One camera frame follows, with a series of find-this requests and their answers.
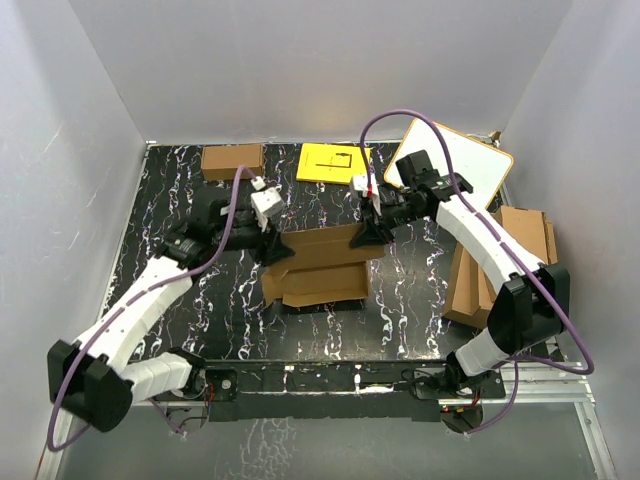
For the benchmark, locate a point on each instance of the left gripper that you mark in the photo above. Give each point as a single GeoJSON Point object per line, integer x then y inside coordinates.
{"type": "Point", "coordinates": [269, 246]}

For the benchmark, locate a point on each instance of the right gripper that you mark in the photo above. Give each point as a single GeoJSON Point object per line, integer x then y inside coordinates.
{"type": "Point", "coordinates": [371, 233]}

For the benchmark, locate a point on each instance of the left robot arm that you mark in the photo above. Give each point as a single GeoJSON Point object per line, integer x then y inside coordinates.
{"type": "Point", "coordinates": [92, 377]}

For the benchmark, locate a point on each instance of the folded brown cardboard box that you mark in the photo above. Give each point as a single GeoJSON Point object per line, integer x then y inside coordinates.
{"type": "Point", "coordinates": [220, 162]}

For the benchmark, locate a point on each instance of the yellow book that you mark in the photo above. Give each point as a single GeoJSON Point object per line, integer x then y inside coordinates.
{"type": "Point", "coordinates": [329, 163]}

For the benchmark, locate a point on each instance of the stack of flat cardboard boxes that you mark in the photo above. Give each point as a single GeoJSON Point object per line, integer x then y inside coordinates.
{"type": "Point", "coordinates": [470, 295]}

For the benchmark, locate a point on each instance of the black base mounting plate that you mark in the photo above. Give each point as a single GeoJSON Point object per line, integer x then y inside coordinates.
{"type": "Point", "coordinates": [242, 390]}

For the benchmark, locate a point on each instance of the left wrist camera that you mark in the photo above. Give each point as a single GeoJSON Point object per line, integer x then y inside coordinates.
{"type": "Point", "coordinates": [265, 201]}

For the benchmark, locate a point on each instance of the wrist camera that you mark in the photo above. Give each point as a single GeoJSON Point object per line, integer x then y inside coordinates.
{"type": "Point", "coordinates": [265, 201]}
{"type": "Point", "coordinates": [365, 188]}

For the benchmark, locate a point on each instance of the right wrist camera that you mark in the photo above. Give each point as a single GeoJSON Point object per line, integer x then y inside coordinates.
{"type": "Point", "coordinates": [365, 188]}

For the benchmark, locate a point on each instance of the aluminium frame rail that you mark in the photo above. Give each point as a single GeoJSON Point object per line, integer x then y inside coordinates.
{"type": "Point", "coordinates": [545, 428]}

